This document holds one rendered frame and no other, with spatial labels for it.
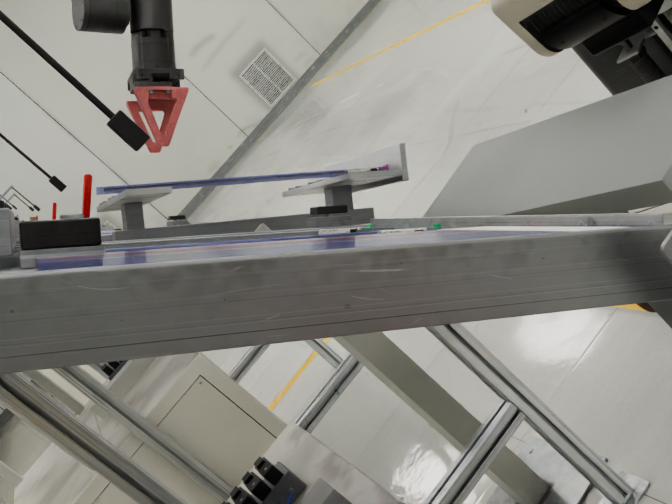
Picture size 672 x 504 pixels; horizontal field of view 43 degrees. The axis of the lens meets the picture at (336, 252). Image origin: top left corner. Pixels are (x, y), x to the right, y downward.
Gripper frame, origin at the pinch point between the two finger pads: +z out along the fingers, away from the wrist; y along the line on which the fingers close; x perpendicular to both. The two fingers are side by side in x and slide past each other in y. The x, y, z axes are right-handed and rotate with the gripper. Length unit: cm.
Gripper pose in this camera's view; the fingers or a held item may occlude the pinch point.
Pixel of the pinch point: (158, 143)
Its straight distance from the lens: 118.0
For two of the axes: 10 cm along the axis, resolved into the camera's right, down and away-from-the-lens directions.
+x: 9.5, -0.6, 3.1
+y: 3.1, 0.3, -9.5
